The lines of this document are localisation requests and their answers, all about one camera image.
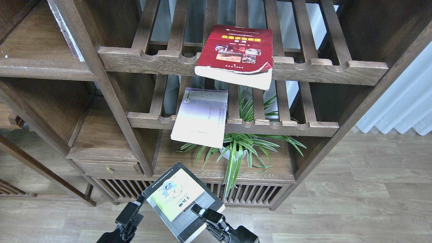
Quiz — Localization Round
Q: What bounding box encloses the white pleated curtain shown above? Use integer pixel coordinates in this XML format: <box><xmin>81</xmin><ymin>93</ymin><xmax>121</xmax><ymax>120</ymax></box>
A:
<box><xmin>354</xmin><ymin>44</ymin><xmax>432</xmax><ymax>136</ymax></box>

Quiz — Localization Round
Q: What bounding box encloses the green grey black-edged book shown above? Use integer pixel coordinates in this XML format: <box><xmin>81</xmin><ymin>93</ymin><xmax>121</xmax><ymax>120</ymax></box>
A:
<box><xmin>142</xmin><ymin>162</ymin><xmax>225</xmax><ymax>243</ymax></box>

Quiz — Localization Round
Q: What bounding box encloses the dark wooden bookshelf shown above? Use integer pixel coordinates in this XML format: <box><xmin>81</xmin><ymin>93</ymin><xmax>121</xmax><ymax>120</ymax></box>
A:
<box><xmin>1</xmin><ymin>0</ymin><xmax>431</xmax><ymax>210</ymax></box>

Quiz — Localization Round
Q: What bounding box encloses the wooden furniture frame left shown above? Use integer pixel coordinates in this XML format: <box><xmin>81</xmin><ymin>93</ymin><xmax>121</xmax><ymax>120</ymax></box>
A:
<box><xmin>0</xmin><ymin>101</ymin><xmax>97</xmax><ymax>207</ymax></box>

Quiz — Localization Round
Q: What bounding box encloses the white plant pot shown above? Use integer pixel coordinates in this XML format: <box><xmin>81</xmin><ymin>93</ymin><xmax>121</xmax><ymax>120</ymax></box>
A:
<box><xmin>219</xmin><ymin>143</ymin><xmax>248</xmax><ymax>161</ymax></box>

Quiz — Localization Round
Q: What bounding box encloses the green spider plant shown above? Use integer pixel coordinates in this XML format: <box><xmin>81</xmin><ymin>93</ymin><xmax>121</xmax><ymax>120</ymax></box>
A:
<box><xmin>176</xmin><ymin>88</ymin><xmax>306</xmax><ymax>199</ymax></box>

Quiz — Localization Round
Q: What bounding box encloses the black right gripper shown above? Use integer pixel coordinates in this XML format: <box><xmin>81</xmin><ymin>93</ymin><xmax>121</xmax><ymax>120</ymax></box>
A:
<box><xmin>190</xmin><ymin>204</ymin><xmax>260</xmax><ymax>243</ymax></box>

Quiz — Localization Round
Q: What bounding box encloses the red paperback book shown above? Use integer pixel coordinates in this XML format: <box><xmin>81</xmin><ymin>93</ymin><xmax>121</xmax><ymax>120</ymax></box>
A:
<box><xmin>194</xmin><ymin>24</ymin><xmax>273</xmax><ymax>90</ymax></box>

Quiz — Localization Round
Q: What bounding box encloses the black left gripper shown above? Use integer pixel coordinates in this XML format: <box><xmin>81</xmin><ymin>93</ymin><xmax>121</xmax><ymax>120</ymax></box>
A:
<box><xmin>97</xmin><ymin>195</ymin><xmax>146</xmax><ymax>243</ymax></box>

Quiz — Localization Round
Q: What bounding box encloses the white lavender paperback book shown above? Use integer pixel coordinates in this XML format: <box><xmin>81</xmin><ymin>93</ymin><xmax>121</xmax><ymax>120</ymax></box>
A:
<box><xmin>171</xmin><ymin>87</ymin><xmax>228</xmax><ymax>148</ymax></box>

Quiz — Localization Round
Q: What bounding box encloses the white upright book spine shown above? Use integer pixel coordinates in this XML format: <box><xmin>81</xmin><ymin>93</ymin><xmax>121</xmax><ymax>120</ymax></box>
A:
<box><xmin>47</xmin><ymin>0</ymin><xmax>85</xmax><ymax>62</ymax></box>

